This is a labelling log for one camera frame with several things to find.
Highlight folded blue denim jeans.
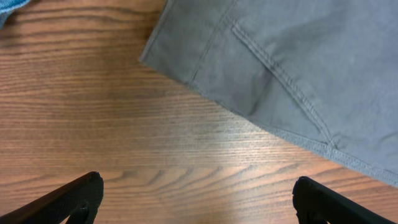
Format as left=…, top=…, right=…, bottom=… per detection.
left=0, top=0, right=30, bottom=28

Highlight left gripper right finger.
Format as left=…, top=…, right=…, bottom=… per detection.
left=292, top=176, right=394, bottom=224

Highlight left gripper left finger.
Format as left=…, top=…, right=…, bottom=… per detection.
left=1, top=172, right=104, bottom=224

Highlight grey cotton shorts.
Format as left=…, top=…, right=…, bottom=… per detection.
left=141, top=0, right=397, bottom=186

